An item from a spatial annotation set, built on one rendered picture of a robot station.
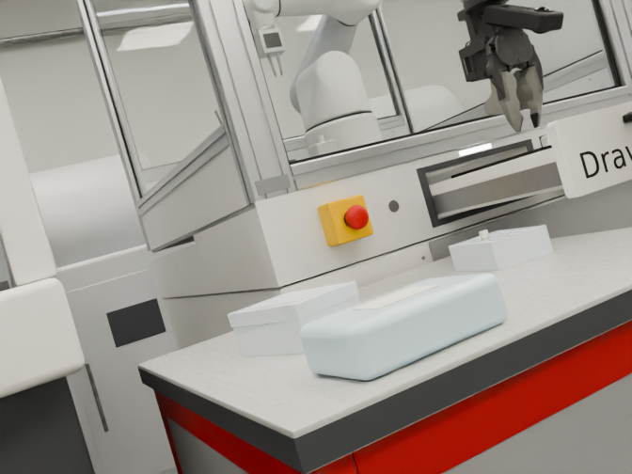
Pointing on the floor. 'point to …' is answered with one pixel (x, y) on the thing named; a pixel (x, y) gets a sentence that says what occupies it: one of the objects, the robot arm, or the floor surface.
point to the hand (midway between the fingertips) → (529, 119)
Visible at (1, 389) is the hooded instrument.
